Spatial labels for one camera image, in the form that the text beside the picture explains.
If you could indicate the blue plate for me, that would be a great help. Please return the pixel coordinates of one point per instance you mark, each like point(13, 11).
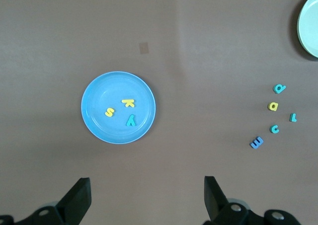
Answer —
point(104, 91)

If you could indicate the teal foam letter c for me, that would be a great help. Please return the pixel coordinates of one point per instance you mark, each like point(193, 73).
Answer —
point(272, 128)

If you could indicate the blue foam letter E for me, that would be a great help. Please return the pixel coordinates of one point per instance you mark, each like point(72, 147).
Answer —
point(256, 143)

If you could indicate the square clear tape patch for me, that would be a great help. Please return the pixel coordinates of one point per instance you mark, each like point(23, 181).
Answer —
point(143, 48)

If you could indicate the yellow letter d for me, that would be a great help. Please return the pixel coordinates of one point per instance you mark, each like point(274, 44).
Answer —
point(270, 106)

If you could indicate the teal foam letter l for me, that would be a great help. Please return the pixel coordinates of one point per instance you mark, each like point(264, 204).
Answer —
point(294, 118)

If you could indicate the teal foam letter y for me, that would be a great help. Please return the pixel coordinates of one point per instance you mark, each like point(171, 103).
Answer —
point(130, 122)

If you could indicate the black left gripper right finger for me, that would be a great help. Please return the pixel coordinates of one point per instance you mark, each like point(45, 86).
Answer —
point(218, 207)

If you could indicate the pale green plate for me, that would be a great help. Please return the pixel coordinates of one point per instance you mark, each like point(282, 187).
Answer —
point(310, 28)

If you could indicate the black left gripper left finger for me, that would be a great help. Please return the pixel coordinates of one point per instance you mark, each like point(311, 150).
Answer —
point(72, 205)

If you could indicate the yellow foam letter s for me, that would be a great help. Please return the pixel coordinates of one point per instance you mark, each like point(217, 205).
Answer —
point(109, 112)

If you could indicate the yellow foam letter k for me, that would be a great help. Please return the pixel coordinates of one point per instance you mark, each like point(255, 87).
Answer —
point(128, 103)

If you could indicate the teal foam letter p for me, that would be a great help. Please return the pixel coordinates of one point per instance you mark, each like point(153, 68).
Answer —
point(277, 89)

